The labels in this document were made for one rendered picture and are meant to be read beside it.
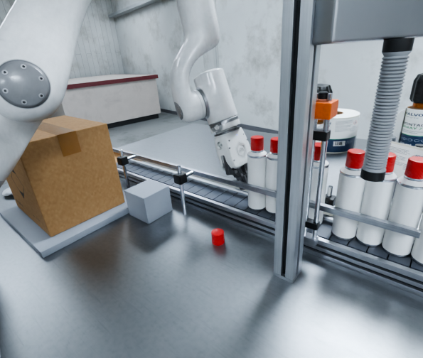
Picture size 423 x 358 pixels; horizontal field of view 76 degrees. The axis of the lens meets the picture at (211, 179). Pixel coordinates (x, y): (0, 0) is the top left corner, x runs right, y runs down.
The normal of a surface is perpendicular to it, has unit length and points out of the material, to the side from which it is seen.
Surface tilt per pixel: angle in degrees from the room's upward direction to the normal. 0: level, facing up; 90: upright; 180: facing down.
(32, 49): 63
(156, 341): 0
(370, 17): 90
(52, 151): 90
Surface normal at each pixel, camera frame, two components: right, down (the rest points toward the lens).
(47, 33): 0.69, -0.16
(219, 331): -0.07, -0.91
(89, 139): 0.75, 0.22
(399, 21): 0.26, 0.39
